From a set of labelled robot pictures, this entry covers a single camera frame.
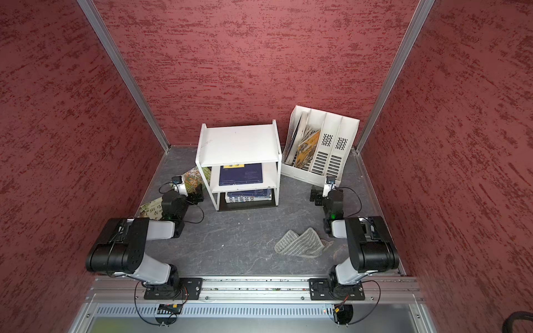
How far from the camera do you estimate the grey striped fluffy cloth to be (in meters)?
0.80

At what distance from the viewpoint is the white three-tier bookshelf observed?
720mm

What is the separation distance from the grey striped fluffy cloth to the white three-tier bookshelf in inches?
6.7
